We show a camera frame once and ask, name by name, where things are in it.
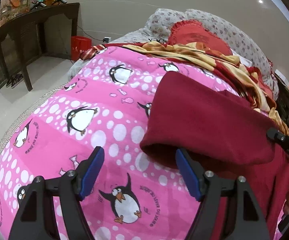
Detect dark red fleece garment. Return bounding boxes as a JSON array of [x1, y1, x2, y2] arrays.
[[140, 72, 289, 236]]

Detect red and gold blanket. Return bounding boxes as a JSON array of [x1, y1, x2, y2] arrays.
[[79, 41, 289, 136]]

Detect pink penguin print quilt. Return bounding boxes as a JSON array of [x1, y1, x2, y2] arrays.
[[0, 47, 233, 239]]

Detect black slippers on floor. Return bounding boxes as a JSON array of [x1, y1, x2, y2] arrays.
[[6, 73, 23, 88]]

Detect red heart shaped pillow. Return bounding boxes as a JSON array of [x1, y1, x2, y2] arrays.
[[167, 20, 233, 55]]

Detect red bucket on floor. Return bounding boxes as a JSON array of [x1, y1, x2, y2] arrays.
[[71, 36, 92, 61]]

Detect floral grey pillow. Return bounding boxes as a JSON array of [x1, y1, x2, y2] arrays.
[[114, 8, 279, 100]]

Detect dark wooden console table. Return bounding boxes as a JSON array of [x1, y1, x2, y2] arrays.
[[0, 2, 80, 92]]

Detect orange picture on table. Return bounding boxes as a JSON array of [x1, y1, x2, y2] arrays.
[[0, 0, 31, 27]]

